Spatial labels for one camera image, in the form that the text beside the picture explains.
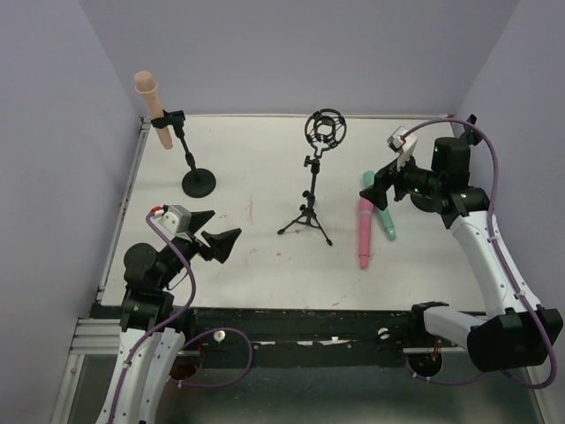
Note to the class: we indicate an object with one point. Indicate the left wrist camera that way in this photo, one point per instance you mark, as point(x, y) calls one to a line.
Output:
point(174, 219)

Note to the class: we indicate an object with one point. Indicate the pink microphone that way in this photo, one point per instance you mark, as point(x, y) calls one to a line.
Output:
point(365, 210)

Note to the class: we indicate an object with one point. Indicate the black front mounting rail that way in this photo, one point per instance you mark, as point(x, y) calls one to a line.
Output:
point(230, 338)

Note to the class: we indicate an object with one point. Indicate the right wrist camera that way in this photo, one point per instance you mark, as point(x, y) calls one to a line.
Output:
point(403, 145)

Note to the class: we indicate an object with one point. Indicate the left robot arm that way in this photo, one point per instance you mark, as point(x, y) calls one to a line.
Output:
point(152, 332)

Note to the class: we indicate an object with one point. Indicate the teal microphone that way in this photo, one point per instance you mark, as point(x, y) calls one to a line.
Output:
point(384, 216)

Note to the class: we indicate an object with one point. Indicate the aluminium extrusion frame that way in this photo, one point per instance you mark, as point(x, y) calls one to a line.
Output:
point(88, 331)

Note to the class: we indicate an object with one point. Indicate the black round-base clip stand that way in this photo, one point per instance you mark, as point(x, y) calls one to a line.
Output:
point(197, 182)

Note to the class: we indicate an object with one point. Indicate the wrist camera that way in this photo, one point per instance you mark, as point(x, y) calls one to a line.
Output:
point(174, 219)
point(403, 145)

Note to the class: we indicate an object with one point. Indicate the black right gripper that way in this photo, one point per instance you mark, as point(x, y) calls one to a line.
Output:
point(393, 180)

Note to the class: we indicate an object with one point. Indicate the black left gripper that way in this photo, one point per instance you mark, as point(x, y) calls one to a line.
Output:
point(197, 241)

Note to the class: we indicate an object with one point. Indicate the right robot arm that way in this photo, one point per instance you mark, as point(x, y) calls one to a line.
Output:
point(517, 329)

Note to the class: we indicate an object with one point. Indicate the peach microphone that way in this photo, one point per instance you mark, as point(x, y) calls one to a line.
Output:
point(147, 86)

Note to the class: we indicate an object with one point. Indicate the black tripod shock-mount stand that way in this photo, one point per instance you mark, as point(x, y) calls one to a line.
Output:
point(324, 130)

